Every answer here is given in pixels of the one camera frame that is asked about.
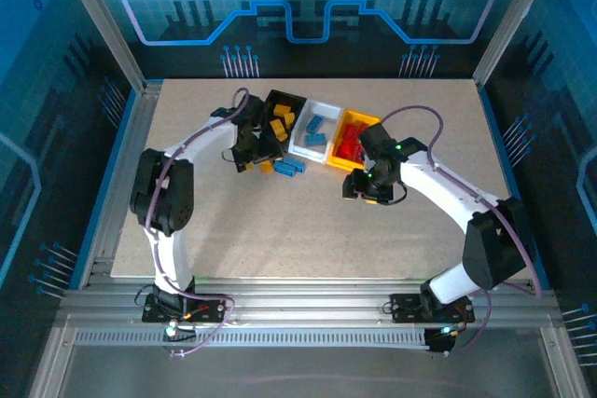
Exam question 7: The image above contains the red lego brick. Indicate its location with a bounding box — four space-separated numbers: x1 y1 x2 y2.
335 136 366 161
343 121 372 139

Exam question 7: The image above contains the yellow plastic bin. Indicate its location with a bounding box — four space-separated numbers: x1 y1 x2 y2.
326 108 382 171

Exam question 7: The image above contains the black plastic bin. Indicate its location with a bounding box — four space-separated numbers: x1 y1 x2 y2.
258 89 309 161

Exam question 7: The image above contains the white plastic bin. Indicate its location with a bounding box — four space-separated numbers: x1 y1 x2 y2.
287 98 344 165

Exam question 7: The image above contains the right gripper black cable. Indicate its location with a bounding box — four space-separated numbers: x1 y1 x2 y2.
380 181 408 207

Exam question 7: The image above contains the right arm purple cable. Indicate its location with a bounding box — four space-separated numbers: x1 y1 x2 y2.
380 105 545 357

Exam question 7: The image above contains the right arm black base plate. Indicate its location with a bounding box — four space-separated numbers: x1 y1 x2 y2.
389 293 475 324

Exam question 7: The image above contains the aluminium frame rail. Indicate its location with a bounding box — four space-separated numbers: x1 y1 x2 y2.
58 279 561 327

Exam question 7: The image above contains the aluminium side rail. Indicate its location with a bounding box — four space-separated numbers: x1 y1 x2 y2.
76 83 164 290

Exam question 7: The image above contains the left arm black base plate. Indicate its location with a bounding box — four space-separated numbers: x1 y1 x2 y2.
142 293 234 324

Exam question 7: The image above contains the slotted grey cable duct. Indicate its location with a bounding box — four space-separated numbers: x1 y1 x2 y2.
74 330 430 348

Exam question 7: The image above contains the aluminium upright post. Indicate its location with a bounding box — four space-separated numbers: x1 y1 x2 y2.
50 0 150 91
471 0 563 87

